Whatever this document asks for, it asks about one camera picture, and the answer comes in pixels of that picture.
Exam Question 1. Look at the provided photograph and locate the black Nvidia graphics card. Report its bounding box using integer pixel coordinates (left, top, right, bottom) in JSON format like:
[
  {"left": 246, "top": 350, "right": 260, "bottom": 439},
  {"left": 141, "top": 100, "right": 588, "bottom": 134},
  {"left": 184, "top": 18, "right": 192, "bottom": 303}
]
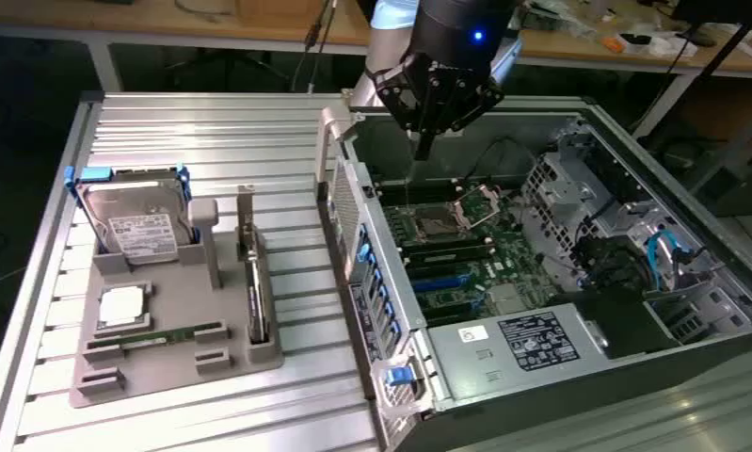
[{"left": 234, "top": 185, "right": 275, "bottom": 347}]

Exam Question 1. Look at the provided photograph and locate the grey plastic parts rack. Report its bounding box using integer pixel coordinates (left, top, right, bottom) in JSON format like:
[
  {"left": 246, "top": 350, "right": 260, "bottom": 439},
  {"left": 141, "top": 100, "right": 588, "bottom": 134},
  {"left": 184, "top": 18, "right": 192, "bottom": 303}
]
[{"left": 68, "top": 186, "right": 288, "bottom": 409}]

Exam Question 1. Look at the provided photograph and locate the green motherboard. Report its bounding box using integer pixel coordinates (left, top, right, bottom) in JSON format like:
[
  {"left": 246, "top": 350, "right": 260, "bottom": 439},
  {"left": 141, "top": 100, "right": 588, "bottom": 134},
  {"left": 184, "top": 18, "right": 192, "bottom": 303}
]
[{"left": 380, "top": 187, "right": 563, "bottom": 326}]

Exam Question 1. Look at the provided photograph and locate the black box under desk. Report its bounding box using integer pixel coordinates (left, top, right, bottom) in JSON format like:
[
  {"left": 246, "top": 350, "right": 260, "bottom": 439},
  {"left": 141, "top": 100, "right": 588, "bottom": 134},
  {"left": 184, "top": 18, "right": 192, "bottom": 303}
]
[{"left": 692, "top": 154, "right": 752, "bottom": 218}]

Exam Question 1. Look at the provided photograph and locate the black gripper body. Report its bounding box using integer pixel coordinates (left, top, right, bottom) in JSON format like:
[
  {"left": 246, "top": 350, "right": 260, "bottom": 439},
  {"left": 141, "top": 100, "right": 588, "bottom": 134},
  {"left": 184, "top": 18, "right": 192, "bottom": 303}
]
[{"left": 408, "top": 0, "right": 523, "bottom": 81}]

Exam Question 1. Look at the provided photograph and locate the brown cardboard box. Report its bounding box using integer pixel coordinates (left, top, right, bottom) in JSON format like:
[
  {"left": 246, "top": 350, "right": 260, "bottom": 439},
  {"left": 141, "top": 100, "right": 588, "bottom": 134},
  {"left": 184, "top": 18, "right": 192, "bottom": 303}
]
[{"left": 234, "top": 0, "right": 327, "bottom": 24}]

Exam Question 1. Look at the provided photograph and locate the metal socket cover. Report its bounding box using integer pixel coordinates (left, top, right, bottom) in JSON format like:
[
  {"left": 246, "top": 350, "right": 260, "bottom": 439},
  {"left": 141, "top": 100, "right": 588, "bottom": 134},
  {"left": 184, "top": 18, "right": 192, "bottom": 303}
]
[{"left": 454, "top": 186, "right": 506, "bottom": 230}]

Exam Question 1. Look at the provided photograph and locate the wooden desk with clutter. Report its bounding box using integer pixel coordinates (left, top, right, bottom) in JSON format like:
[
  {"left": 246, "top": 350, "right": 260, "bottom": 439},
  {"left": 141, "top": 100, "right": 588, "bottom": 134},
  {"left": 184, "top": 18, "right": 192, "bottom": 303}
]
[{"left": 512, "top": 0, "right": 752, "bottom": 137}]

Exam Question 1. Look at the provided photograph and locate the open grey PC case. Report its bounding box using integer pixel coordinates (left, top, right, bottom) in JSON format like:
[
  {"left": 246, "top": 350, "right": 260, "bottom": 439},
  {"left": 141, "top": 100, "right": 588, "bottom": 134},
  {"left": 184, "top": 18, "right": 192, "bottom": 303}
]
[{"left": 315, "top": 96, "right": 752, "bottom": 452}]

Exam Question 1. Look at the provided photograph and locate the blue expansion slot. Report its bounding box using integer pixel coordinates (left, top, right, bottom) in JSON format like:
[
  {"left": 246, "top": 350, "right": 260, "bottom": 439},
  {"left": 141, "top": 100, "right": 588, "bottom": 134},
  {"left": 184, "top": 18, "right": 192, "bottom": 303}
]
[{"left": 412, "top": 275, "right": 471, "bottom": 291}]

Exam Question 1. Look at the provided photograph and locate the green RAM stick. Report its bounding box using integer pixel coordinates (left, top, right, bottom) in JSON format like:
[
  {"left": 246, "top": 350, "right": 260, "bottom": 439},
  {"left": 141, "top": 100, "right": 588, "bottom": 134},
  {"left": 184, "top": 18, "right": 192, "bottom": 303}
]
[{"left": 120, "top": 329, "right": 199, "bottom": 348}]

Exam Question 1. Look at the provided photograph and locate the blue wire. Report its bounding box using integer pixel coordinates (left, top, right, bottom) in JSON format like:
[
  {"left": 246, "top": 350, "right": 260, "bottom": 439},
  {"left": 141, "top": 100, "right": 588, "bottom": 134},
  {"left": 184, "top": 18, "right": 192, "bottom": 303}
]
[{"left": 648, "top": 225, "right": 682, "bottom": 288}]

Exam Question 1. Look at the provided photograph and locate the grey power supply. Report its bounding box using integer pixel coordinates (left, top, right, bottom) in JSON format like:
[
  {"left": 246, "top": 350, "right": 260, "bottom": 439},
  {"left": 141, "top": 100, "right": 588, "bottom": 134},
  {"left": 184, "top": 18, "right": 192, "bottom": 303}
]
[{"left": 426, "top": 303, "right": 610, "bottom": 401}]

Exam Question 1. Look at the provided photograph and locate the wooden desk with white legs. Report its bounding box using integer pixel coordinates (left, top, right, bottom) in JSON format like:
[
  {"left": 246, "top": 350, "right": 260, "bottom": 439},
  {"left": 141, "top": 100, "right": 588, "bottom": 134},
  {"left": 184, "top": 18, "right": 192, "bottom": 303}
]
[{"left": 0, "top": 0, "right": 375, "bottom": 93}]

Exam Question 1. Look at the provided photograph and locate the grey metal disk bay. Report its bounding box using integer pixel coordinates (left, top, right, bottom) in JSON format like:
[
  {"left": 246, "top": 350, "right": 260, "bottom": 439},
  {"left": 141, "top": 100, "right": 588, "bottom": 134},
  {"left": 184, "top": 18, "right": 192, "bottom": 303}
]
[{"left": 518, "top": 150, "right": 622, "bottom": 227}]

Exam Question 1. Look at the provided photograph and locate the silver chipset heatsink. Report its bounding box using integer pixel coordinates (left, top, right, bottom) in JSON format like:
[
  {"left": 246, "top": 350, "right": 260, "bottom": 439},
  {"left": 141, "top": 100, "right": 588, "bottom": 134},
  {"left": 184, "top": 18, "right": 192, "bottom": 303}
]
[{"left": 487, "top": 284, "right": 527, "bottom": 315}]

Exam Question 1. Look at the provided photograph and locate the black slanted stand pole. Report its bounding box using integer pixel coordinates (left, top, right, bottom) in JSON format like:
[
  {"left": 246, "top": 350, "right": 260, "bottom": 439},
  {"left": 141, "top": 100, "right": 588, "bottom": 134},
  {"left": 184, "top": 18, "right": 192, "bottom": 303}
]
[{"left": 630, "top": 0, "right": 752, "bottom": 137}]

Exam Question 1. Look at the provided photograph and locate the silver CPU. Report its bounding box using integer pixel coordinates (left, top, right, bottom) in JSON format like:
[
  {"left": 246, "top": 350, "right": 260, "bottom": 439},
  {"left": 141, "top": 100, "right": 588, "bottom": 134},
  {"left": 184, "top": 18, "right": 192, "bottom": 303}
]
[{"left": 97, "top": 287, "right": 147, "bottom": 329}]

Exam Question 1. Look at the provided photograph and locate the CPU socket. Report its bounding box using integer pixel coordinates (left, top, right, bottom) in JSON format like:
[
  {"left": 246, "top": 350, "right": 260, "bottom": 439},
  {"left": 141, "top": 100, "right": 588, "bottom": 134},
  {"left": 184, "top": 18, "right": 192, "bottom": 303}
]
[{"left": 412, "top": 204, "right": 459, "bottom": 236}]

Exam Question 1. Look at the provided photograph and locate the hard disk with blue caddy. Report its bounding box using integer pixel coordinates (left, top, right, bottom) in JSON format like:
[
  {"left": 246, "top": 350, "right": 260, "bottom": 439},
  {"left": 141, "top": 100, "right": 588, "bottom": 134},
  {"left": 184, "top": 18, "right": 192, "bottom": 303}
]
[{"left": 64, "top": 163, "right": 194, "bottom": 266}]

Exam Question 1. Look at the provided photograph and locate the black monitor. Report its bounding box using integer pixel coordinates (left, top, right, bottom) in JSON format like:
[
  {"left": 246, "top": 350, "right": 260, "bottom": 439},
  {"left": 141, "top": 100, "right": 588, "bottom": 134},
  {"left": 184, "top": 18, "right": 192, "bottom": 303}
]
[{"left": 670, "top": 0, "right": 752, "bottom": 46}]

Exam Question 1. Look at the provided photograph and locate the black dangling cable with plug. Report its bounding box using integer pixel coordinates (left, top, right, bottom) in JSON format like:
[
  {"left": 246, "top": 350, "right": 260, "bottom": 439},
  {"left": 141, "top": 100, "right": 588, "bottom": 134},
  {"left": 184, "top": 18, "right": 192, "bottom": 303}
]
[{"left": 291, "top": 0, "right": 343, "bottom": 95}]

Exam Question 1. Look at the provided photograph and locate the blue case latch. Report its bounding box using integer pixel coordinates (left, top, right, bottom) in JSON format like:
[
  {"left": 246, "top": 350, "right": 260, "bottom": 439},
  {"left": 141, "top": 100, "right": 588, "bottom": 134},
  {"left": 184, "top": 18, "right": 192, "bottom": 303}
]
[{"left": 380, "top": 365, "right": 411, "bottom": 388}]

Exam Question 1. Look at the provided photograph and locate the black office chair base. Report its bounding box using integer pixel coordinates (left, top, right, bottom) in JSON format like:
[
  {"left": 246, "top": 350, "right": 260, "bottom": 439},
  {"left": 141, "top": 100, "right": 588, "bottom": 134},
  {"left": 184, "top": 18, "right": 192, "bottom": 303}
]
[{"left": 164, "top": 46, "right": 292, "bottom": 91}]

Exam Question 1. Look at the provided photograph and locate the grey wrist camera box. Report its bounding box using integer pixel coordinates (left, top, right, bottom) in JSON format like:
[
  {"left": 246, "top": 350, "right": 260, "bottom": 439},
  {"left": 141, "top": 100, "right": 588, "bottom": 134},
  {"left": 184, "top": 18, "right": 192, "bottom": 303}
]
[{"left": 488, "top": 35, "right": 526, "bottom": 93}]

